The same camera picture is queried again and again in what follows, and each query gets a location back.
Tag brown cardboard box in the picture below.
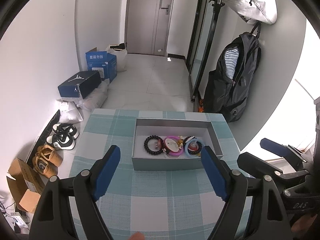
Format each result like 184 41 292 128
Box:
7 158 44 213

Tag black bead bracelet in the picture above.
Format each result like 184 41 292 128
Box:
143 135 163 156

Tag grey jewelry box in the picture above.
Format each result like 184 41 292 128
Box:
132 118 223 171

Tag red santa charm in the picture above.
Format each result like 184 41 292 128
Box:
189 141 199 151

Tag light blue cardboard box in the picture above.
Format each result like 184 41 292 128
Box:
86 48 117 83

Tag black framed mirror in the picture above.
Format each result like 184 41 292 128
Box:
186 0 224 102

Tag person's left hand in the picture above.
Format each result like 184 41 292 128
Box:
129 232 145 240

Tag tan shoes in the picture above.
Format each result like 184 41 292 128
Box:
33 145 63 178

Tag clear plastic bag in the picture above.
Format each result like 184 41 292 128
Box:
76 79 110 111

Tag black jacket striped shirt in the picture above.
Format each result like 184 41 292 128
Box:
203 32 261 123

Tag white plastic bag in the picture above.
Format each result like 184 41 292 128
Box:
106 43 127 72

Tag white red round badge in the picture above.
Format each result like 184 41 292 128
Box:
166 139 180 153

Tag dark blue shoe box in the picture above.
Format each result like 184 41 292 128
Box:
57 70 101 101

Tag pink charm bracelet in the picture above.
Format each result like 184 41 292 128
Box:
162 135 186 158

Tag grey door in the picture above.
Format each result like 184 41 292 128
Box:
125 0 174 56

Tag black coil hair tie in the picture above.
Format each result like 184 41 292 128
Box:
183 135 202 156

